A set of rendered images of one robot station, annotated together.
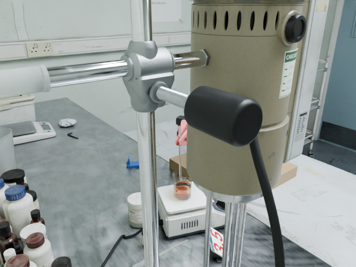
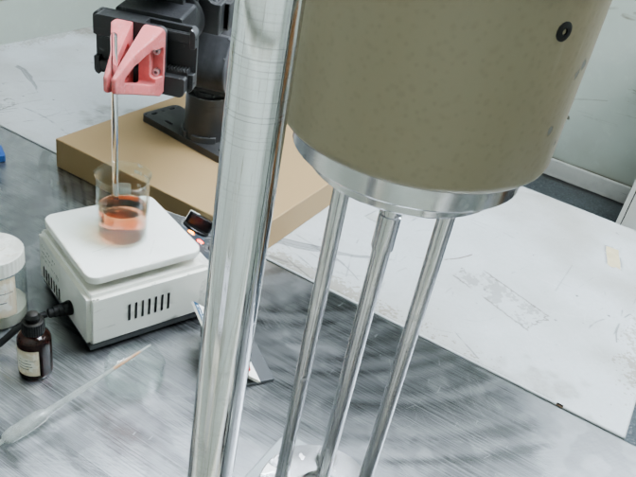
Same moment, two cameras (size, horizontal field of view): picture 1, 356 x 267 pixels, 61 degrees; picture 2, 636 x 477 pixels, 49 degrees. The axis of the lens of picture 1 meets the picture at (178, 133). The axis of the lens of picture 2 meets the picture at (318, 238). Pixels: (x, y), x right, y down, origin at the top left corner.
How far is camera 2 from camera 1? 0.13 m
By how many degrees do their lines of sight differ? 26
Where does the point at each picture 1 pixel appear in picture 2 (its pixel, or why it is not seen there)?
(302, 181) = not seen: hidden behind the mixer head
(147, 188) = (256, 169)
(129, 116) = not seen: outside the picture
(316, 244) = (432, 319)
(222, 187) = (438, 168)
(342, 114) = not seen: hidden behind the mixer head
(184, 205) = (133, 257)
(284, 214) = (361, 262)
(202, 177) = (374, 140)
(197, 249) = (174, 365)
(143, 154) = (268, 32)
